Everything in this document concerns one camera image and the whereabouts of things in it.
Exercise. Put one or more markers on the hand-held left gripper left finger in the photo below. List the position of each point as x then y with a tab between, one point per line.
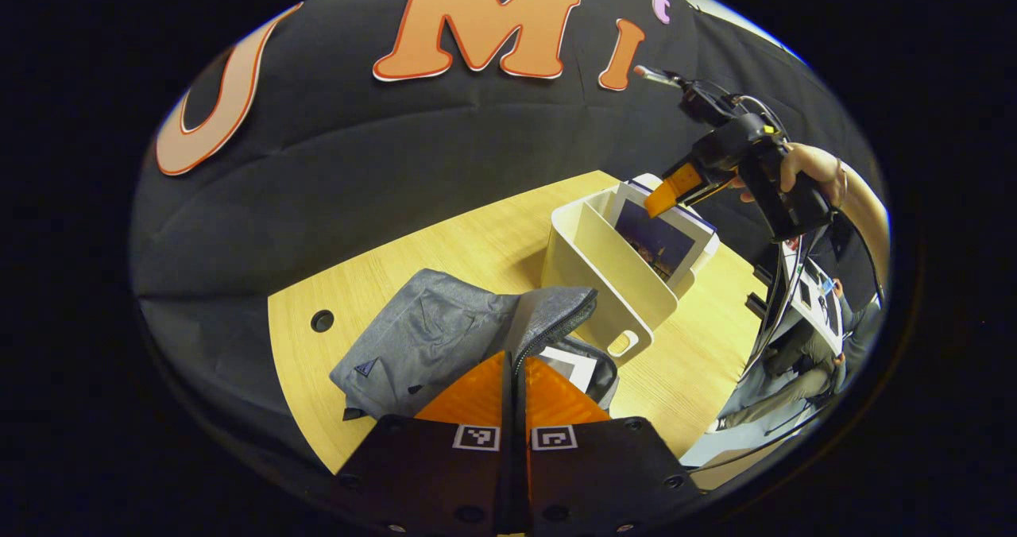
421	473

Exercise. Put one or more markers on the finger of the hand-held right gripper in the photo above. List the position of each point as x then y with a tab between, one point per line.
675	190

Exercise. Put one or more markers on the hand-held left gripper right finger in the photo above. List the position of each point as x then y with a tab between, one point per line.
604	473

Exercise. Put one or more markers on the blue spine book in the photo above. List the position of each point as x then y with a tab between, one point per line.
659	239

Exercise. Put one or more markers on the portrait cover book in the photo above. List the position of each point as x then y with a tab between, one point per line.
572	366

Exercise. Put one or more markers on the white bookshelf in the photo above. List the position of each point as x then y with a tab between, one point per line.
604	283

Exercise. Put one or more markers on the grey schoolbag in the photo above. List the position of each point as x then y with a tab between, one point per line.
429	338

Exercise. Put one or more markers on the white side desk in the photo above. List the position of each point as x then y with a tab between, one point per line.
814	299

